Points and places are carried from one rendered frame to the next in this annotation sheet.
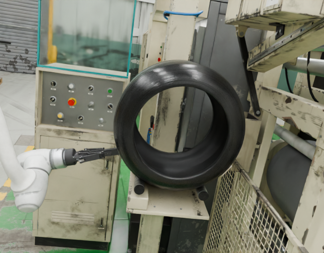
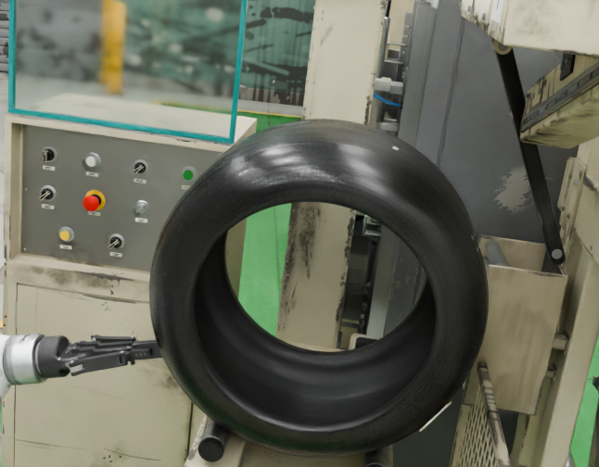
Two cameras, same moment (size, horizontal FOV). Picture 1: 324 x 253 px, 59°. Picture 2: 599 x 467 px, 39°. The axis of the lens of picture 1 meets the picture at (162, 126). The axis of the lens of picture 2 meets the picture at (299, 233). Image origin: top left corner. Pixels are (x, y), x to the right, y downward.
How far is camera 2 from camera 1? 34 cm
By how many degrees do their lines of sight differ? 9
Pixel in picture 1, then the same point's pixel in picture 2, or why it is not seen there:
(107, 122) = not seen: hidden behind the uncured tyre
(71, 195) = (93, 435)
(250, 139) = (535, 325)
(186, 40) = (360, 59)
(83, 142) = (121, 305)
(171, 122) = (325, 271)
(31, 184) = not seen: outside the picture
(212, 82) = (386, 191)
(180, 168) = (337, 396)
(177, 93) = not seen: hidden behind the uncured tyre
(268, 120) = (588, 276)
